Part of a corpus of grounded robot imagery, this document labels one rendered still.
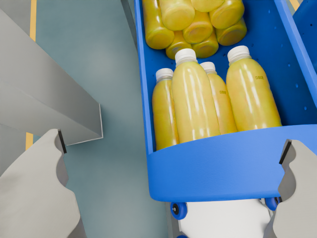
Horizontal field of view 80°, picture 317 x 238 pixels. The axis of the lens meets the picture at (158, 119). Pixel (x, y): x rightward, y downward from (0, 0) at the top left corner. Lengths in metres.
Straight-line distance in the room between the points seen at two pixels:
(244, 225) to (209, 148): 0.34
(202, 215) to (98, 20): 2.01
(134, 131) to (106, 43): 0.91
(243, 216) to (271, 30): 0.41
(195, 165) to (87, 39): 1.95
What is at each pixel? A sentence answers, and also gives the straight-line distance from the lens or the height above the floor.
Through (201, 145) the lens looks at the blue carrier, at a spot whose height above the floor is 1.22.
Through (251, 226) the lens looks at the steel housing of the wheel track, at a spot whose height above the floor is 0.93.
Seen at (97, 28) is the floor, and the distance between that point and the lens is 2.15.
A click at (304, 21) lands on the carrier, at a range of 0.91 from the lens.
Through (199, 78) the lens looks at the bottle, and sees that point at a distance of 0.33.
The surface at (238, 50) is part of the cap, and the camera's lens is 0.41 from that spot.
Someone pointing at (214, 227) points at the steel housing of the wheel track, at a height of 0.93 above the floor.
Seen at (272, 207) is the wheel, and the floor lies 0.98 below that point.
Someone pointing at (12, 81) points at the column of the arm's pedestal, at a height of 0.87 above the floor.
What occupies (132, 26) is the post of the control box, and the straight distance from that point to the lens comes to 1.56.
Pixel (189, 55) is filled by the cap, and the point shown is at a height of 1.13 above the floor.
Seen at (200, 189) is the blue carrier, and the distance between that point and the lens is 0.22.
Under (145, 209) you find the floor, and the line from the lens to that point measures 1.46.
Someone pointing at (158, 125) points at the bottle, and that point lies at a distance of 0.36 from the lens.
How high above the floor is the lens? 1.43
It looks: 71 degrees down
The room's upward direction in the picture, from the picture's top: 18 degrees counter-clockwise
